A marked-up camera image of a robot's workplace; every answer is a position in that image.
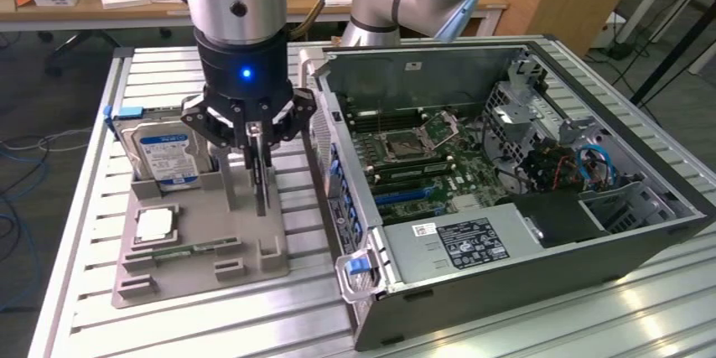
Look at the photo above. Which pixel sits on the black office chair base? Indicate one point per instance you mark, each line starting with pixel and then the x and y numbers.
pixel 77 48

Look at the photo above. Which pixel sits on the blue case latch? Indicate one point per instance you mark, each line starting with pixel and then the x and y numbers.
pixel 357 266

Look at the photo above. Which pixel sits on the grey metal disk bay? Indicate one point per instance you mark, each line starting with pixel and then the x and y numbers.
pixel 627 211

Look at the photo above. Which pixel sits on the black case switch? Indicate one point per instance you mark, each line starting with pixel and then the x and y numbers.
pixel 337 117

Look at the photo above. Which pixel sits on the blue card retainer strip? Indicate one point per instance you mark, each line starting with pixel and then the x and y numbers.
pixel 337 173

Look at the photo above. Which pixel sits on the green GPU card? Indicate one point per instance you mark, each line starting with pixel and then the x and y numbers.
pixel 260 190

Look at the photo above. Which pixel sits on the perforated metal drive cage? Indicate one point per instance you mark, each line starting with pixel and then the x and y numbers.
pixel 503 123

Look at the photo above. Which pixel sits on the silver CPU chip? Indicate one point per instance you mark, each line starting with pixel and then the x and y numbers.
pixel 155 226

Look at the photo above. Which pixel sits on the grey plastic parts rack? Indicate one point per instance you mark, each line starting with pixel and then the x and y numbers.
pixel 196 224

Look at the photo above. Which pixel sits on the green motherboard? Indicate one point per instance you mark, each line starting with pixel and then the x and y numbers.
pixel 441 190

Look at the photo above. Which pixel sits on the black slanted pole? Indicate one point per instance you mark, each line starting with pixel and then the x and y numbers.
pixel 671 39

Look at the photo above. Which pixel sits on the green RAM stick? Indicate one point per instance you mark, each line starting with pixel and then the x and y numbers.
pixel 180 251

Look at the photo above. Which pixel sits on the grey power supply unit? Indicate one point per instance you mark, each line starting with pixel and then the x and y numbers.
pixel 413 257

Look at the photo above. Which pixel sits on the black open PC case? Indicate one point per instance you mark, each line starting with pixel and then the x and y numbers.
pixel 503 312

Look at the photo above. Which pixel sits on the black RAM slot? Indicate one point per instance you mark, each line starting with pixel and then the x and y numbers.
pixel 385 112
pixel 388 122

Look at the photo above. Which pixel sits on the CPU socket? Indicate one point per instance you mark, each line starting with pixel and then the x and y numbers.
pixel 403 146

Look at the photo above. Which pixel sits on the hard disk with blue bracket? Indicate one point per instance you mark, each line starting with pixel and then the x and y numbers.
pixel 161 157

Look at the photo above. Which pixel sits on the metal socket cover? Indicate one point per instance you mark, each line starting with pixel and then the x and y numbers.
pixel 441 127

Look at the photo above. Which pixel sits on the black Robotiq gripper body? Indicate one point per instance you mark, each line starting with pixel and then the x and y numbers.
pixel 245 64

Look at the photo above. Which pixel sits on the wooden desk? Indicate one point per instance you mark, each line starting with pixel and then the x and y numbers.
pixel 84 12

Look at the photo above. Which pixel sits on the labelled RAM stick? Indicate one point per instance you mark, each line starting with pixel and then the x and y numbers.
pixel 416 171

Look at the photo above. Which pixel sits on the white floor box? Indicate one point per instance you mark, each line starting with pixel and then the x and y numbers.
pixel 609 31

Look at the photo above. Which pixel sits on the blue expansion slot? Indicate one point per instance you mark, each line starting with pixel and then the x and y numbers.
pixel 403 197

